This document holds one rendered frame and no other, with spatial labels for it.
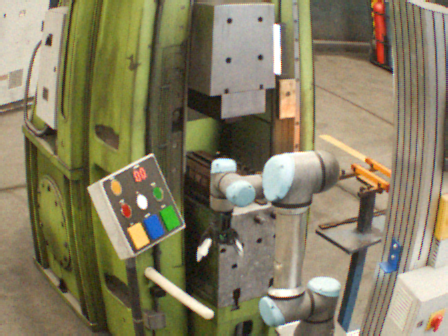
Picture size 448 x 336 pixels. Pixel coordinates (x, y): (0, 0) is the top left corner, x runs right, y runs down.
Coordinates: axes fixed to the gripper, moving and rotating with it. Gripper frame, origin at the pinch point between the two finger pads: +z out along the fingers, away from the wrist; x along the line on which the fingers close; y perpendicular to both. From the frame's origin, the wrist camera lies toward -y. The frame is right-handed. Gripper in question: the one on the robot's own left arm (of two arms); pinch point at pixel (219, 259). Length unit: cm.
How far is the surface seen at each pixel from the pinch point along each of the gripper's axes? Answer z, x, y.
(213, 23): -74, 8, -45
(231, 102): -39, 17, -47
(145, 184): -19.5, -20.0, -23.4
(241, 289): 39, 23, -43
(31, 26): -10, -74, -570
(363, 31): 55, 449, -775
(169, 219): -7.4, -12.3, -19.9
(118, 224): -12.9, -34.0, -5.1
